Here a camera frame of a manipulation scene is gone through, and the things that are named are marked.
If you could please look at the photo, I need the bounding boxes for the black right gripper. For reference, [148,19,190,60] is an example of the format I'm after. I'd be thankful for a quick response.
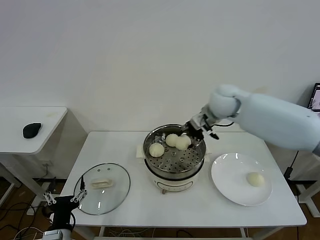
[178,111,214,149]

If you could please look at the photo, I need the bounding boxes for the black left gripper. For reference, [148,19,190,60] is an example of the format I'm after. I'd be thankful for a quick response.
[41,174,89,229]

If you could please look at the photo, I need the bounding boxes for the white steamed baozi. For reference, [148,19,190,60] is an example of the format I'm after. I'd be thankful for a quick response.
[175,136,193,151]
[148,143,165,158]
[246,171,265,188]
[165,133,179,148]

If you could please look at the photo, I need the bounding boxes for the round glass pot lid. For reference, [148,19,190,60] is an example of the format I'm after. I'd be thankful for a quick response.
[73,163,132,215]

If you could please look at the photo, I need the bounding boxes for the stainless steel steamer basket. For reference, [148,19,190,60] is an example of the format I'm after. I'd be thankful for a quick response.
[143,124,207,180]

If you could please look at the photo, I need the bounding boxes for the cream electric cooking pot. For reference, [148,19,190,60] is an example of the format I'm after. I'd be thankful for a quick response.
[136,143,215,196]

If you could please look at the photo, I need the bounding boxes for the round white plate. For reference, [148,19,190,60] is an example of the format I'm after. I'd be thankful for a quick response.
[210,152,273,207]

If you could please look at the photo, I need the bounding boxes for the white side table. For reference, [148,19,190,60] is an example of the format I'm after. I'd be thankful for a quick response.
[0,106,69,203]
[284,147,320,218]

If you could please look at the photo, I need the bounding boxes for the black computer mouse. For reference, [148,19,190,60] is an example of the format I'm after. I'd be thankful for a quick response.
[22,122,42,139]

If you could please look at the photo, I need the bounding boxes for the black laptop computer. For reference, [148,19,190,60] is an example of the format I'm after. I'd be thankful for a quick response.
[308,83,320,112]

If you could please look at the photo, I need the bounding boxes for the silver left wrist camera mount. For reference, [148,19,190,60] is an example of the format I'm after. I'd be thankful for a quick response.
[42,229,64,240]

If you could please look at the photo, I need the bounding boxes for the black laptop power cable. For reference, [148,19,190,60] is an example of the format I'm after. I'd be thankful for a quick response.
[283,151,300,180]

